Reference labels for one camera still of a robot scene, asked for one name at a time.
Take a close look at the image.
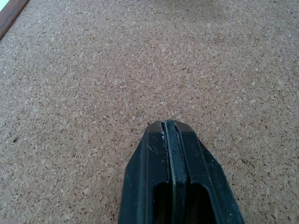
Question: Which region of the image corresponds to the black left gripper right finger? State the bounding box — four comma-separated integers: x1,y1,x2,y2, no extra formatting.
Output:
166,119,246,224

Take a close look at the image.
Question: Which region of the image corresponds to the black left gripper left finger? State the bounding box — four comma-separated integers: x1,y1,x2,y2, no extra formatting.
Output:
117,120,175,224

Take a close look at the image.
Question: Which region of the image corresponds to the cork board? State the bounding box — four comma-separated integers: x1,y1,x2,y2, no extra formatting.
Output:
0,0,299,224

